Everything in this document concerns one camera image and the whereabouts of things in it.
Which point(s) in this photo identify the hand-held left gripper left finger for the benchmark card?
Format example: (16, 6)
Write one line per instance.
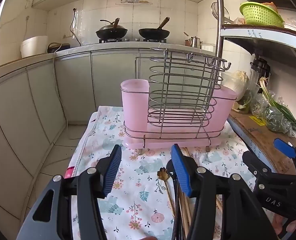
(111, 170)

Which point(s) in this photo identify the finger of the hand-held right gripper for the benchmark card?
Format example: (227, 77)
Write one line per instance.
(255, 163)
(284, 147)

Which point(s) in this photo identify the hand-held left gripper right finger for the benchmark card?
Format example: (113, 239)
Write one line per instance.
(181, 172)

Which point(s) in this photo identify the black chopstick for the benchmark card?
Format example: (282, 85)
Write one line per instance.
(176, 205)
(179, 220)

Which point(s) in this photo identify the pink plastic utensil cup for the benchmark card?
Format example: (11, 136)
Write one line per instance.
(224, 110)
(134, 105)

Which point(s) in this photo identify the pink plastic drip tray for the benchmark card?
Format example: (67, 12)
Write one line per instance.
(163, 140)

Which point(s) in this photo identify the green onions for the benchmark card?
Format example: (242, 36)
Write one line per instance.
(280, 106)

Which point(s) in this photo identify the floral printed cloth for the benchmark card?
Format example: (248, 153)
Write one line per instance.
(138, 205)

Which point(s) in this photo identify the napa cabbage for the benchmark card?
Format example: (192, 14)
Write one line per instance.
(239, 82)

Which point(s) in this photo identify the black blender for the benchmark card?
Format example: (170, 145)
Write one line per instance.
(259, 70)

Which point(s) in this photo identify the metal storage shelf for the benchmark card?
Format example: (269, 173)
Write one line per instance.
(262, 35)

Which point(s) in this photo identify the white rectangular container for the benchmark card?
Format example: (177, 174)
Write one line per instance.
(207, 48)

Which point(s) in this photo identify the copper pot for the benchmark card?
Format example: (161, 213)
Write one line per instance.
(187, 42)

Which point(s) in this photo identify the steel kettle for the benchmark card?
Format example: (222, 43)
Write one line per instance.
(195, 42)

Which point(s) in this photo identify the gas stove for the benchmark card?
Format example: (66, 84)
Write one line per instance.
(133, 40)

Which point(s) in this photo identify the black countertop appliance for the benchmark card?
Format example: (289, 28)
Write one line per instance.
(59, 48)

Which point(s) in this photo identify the green plastic basket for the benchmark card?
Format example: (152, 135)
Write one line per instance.
(260, 16)

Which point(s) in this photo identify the food packet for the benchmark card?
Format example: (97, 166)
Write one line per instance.
(237, 21)

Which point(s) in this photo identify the orange plastic bag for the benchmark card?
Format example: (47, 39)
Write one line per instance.
(270, 6)

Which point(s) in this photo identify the steel wok lid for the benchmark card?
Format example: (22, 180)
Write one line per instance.
(108, 27)

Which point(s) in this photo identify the white rice cooker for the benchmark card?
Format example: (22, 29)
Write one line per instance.
(34, 46)

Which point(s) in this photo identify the metal skimmer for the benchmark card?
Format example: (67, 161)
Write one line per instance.
(216, 10)

